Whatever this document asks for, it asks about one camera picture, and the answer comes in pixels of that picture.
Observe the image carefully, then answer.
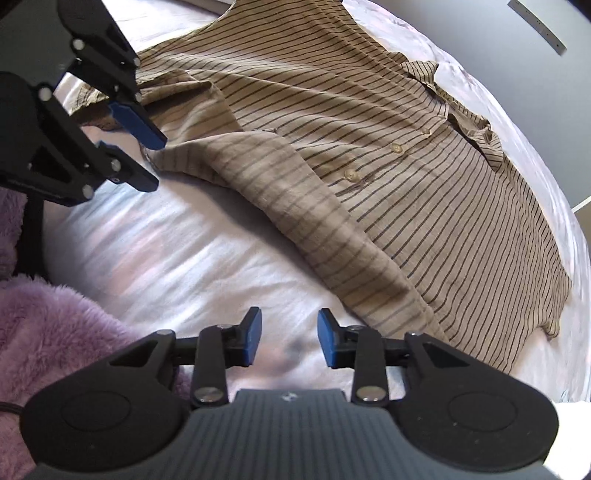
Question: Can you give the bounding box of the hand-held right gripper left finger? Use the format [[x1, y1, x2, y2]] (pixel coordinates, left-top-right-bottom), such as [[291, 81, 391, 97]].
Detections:
[[108, 306, 263, 408]]

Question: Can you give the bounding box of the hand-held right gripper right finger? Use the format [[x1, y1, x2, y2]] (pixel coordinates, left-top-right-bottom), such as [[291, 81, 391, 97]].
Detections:
[[318, 308, 472, 408]]

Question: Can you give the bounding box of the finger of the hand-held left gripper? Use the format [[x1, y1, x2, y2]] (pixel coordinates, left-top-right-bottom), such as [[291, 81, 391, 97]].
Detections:
[[58, 0, 168, 150], [25, 83, 160, 207]]

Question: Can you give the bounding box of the beige striped shirt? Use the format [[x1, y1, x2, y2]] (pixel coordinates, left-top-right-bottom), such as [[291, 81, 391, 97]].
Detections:
[[69, 0, 573, 374]]

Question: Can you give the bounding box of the pink polka dot bedsheet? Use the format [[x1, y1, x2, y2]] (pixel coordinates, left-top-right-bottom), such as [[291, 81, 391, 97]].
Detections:
[[44, 0, 591, 407]]

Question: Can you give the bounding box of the purple fleece blanket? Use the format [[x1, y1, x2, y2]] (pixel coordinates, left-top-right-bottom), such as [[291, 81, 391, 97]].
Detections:
[[0, 187, 195, 480]]

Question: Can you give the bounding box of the grey wall strip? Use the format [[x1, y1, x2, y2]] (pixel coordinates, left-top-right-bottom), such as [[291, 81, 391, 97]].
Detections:
[[507, 0, 567, 57]]

